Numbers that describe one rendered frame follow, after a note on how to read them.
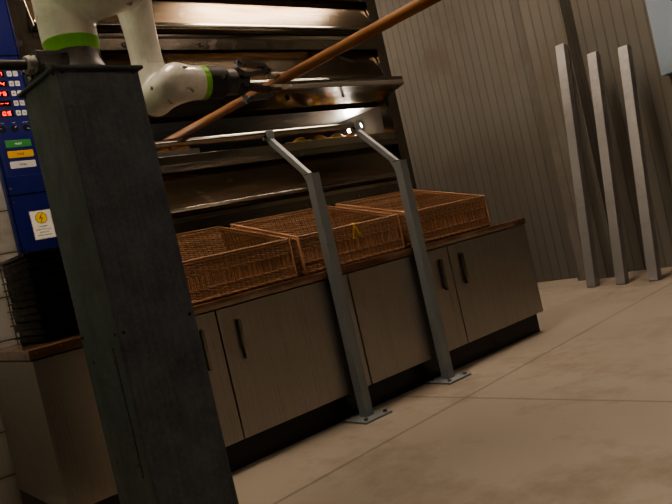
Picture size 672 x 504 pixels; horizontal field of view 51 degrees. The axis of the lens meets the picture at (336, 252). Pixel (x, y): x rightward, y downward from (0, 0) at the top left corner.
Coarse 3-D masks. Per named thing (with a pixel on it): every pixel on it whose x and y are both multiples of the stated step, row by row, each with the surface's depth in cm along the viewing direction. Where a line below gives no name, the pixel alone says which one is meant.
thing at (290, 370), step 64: (384, 256) 287; (448, 256) 313; (512, 256) 342; (256, 320) 246; (320, 320) 263; (384, 320) 284; (448, 320) 308; (512, 320) 336; (0, 384) 230; (64, 384) 202; (256, 384) 243; (320, 384) 260; (384, 384) 285; (64, 448) 200; (256, 448) 245
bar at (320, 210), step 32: (288, 128) 287; (320, 128) 297; (352, 128) 310; (288, 160) 273; (320, 192) 264; (320, 224) 264; (416, 224) 294; (416, 256) 296; (352, 320) 266; (352, 352) 264; (448, 352) 297; (448, 384) 289; (352, 416) 270
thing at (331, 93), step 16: (384, 80) 358; (400, 80) 366; (288, 96) 327; (304, 96) 334; (320, 96) 342; (336, 96) 350; (352, 96) 358; (368, 96) 367; (384, 96) 376; (176, 112) 299; (192, 112) 305; (208, 112) 311
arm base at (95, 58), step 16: (64, 48) 160; (80, 48) 161; (96, 48) 165; (0, 64) 152; (16, 64) 154; (32, 64) 156; (48, 64) 156; (64, 64) 160; (80, 64) 160; (96, 64) 162; (32, 80) 161
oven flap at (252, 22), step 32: (160, 0) 302; (192, 0) 312; (224, 0) 323; (256, 0) 335; (160, 32) 296; (192, 32) 306; (224, 32) 316; (256, 32) 327; (288, 32) 338; (320, 32) 351; (352, 32) 364
